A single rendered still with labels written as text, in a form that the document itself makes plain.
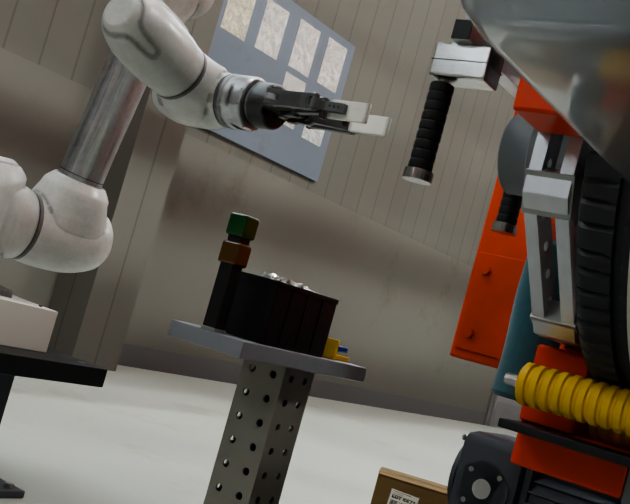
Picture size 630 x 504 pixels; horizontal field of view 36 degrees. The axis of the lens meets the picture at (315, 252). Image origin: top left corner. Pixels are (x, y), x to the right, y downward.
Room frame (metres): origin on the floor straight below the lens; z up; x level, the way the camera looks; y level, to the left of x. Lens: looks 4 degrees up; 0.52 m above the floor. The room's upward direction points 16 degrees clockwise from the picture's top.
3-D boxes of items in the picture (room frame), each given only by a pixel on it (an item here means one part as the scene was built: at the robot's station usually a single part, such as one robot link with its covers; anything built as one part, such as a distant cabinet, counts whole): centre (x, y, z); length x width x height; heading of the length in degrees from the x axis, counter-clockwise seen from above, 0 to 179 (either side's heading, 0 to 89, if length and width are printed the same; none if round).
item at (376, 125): (1.49, -0.03, 0.83); 0.07 x 0.01 x 0.03; 56
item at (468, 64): (1.37, -0.14, 0.93); 0.09 x 0.05 x 0.05; 56
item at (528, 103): (1.14, -0.23, 0.85); 0.09 x 0.08 x 0.07; 146
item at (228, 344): (1.87, 0.02, 0.44); 0.43 x 0.17 x 0.03; 146
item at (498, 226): (1.67, -0.30, 0.83); 0.04 x 0.04 x 0.16
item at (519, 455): (1.38, -0.44, 0.48); 0.16 x 0.12 x 0.17; 56
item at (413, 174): (1.39, -0.11, 0.83); 0.04 x 0.04 x 0.16
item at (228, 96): (1.59, 0.18, 0.83); 0.09 x 0.06 x 0.09; 146
